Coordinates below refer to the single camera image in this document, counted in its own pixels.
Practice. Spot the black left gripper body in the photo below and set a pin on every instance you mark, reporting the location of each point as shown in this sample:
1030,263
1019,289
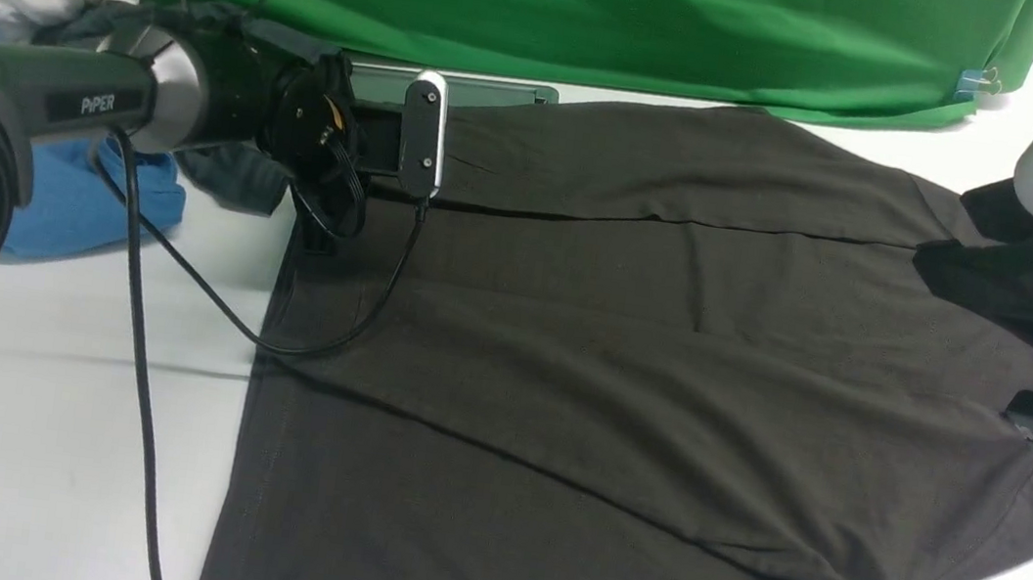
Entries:
312,134

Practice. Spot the dark gray long-sleeve top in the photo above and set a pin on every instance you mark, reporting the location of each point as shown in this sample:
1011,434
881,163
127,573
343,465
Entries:
644,343

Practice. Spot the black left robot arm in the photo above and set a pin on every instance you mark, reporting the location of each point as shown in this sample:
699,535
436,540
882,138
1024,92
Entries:
177,89

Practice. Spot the metal table slot plate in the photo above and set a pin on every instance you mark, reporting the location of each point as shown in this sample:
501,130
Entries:
383,84

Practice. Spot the dark teal crumpled garment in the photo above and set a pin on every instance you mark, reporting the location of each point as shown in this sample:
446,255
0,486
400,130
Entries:
235,174

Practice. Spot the blue binder clip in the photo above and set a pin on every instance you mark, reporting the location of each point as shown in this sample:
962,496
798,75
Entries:
977,82

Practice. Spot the blue crumpled garment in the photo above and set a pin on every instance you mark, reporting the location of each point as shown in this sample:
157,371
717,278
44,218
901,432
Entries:
73,212

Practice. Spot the green backdrop cloth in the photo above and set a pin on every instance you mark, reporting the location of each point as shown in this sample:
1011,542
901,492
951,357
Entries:
864,63

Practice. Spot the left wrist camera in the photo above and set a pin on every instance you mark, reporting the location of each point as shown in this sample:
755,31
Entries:
423,123

